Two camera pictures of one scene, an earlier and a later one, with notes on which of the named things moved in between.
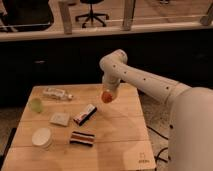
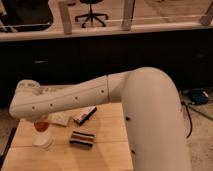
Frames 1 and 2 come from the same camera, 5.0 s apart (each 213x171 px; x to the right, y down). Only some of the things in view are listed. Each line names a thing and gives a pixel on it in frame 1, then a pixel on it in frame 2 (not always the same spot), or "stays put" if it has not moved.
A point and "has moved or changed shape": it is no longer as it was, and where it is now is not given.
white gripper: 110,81 -> 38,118
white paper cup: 42,137 stays put
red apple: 107,96 has moved or changed shape
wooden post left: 66,17 stays put
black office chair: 91,15 stays put
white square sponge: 60,118 stays put
